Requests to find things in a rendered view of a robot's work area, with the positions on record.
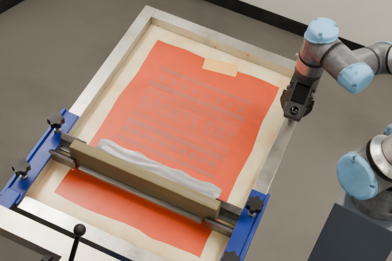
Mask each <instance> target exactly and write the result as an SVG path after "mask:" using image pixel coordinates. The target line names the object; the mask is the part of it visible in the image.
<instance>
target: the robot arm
mask: <svg viewBox="0 0 392 261"><path fill-rule="evenodd" d="M338 36H339V28H338V25H337V24H336V22H334V21H333V20H331V19H328V18H325V17H318V18H316V19H313V20H312V21H311V22H310V23H309V25H308V28H307V30H306V32H305V33H304V39H303V42H302V45H301V48H300V51H299V53H296V55H295V56H296V57H297V60H296V66H295V72H294V74H293V76H292V78H291V80H290V85H287V87H286V89H287V90H285V89H284V90H283V92H282V95H281V98H280V102H281V107H282V109H283V112H284V114H283V116H284V117H285V118H287V119H288V120H289V121H291V122H292V121H296V122H300V121H301V118H303V117H305V116H306V115H307V114H309V113H310V112H311V111H312V109H313V106H314V102H315V101H314V100H312V99H314V93H315V91H316V89H317V86H318V84H319V81H320V79H321V76H322V74H323V73H324V71H325V70H326V71H327V72H328V73H329V74H330V75H331V76H332V77H333V78H334V79H335V80H336V81H337V82H338V84H339V85H340V86H341V87H343V88H345V89H346V90H347V91H348V92H350V93H351V94H357V93H359V92H361V91H362V90H364V89H365V88H366V87H367V86H368V85H369V84H370V83H371V81H372V80H373V78H374V76H376V75H392V42H389V41H382V42H378V43H375V44H373V45H370V46H367V47H363V48H360V49H357V50H353V51H351V50H350V49H349V48H348V47H347V46H346V45H345V44H344V43H343V42H342V41H340V40H339V39H338ZM337 178H338V181H339V183H340V185H341V186H342V188H343V190H344V191H345V192H346V193H347V194H348V195H349V198H350V200H351V202H352V203H353V205H354V206H355V207H356V208H357V209H358V210H360V211H361V212H362V213H364V214H366V215H367V216H369V217H371V218H374V219H377V220H381V221H392V124H390V125H388V126H387V128H386V129H385V130H384V133H383V135H377V136H375V137H374V138H372V139H370V140H369V141H368V142H366V143H365V144H363V145H361V146H360V147H358V148H357V149H355V150H353V151H351V152H347V153H345V154H344V155H343V156H342V157H341V158H340V159H339V160H338V163H337Z"/></svg>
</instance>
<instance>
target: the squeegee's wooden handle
mask: <svg viewBox="0 0 392 261"><path fill-rule="evenodd" d="M69 152H70V156H71V157H72V158H74V159H76V163H77V165H78V166H81V165H82V166H84V167H87V168H89V169H91V170H93V171H96V172H98V173H101V174H103V175H105V176H107V177H110V178H112V179H115V180H116V181H119V182H121V183H123V184H126V185H128V186H130V187H132V188H135V189H137V190H139V191H141V192H144V193H147V194H149V195H151V196H153V197H156V198H158V199H160V200H162V201H164V202H167V203H169V204H172V205H173V206H176V207H178V208H181V209H183V210H185V211H187V212H190V213H192V214H195V215H196V216H199V217H201V218H203V220H204V221H205V219H206V218H207V217H209V218H211V219H214V220H216V219H217V217H218V215H219V211H220V207H221V202H220V201H218V200H216V199H213V198H211V197H209V196H206V195H204V194H201V193H199V192H197V191H195V190H192V189H190V188H188V187H186V186H183V185H180V184H178V183H176V182H174V181H171V180H169V179H167V178H164V177H162V176H160V175H158V174H155V173H153V172H150V171H148V170H146V169H144V168H141V167H139V166H137V165H134V164H132V163H129V162H127V161H125V160H122V159H120V158H118V157H116V156H113V155H111V154H108V153H106V152H104V151H102V150H99V149H97V148H95V147H92V146H90V145H88V144H86V143H83V142H80V141H78V140H76V139H75V140H74V141H73V142H72V143H71V145H70V147H69Z"/></svg>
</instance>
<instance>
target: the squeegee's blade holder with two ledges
mask: <svg viewBox="0 0 392 261"><path fill-rule="evenodd" d="M78 169H79V171H80V172H83V173H85V174H88V175H90V176H92V177H94V178H97V179H99V180H101V181H103V182H106V183H108V184H110V185H112V186H115V187H117V188H119V189H122V190H124V191H126V192H128V193H131V194H133V195H135V196H137V197H140V198H142V199H144V200H147V201H149V202H151V203H153V204H156V205H158V206H160V207H162V208H164V209H167V210H170V211H172V212H174V213H176V214H178V215H181V216H183V217H185V218H187V219H190V220H192V221H195V222H196V223H198V224H201V223H202V221H203V218H201V217H199V216H196V215H195V214H192V213H190V212H187V211H185V210H183V209H181V208H178V207H176V206H173V205H172V204H169V203H167V202H164V201H162V200H160V199H158V198H156V197H153V196H151V195H149V194H147V193H144V192H141V191H139V190H137V189H135V188H132V187H130V186H128V185H126V184H123V183H121V182H119V181H116V180H115V179H112V178H110V177H107V176H105V175H103V174H101V173H98V172H96V171H93V170H91V169H89V168H87V167H84V166H82V165H80V167H79V168H78Z"/></svg>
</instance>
